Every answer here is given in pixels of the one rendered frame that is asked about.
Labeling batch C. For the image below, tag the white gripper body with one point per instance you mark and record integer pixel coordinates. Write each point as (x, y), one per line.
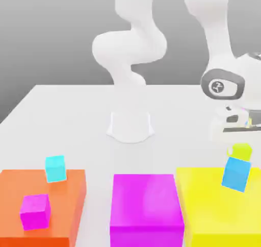
(234, 136)

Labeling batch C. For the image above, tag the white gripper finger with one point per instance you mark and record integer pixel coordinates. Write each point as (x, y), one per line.
(229, 151)

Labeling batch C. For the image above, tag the small lime cube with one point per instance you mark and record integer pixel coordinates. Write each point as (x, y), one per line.
(242, 152)

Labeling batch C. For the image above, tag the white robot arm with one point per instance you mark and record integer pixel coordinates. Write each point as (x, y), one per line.
(130, 47)

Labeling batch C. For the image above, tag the small blue cube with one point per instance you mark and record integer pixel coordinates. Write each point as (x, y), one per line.
(236, 174)

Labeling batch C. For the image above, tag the small cyan cube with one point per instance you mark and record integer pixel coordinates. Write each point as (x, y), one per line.
(55, 169)

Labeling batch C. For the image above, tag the small magenta cube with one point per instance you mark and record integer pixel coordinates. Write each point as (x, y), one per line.
(35, 212)

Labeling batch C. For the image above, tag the large yellow box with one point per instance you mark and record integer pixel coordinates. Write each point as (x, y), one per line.
(216, 214)

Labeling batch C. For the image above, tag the large magenta box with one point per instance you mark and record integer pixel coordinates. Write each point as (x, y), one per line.
(146, 206)

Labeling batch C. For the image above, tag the large orange box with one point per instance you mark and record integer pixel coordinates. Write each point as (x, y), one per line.
(67, 206)

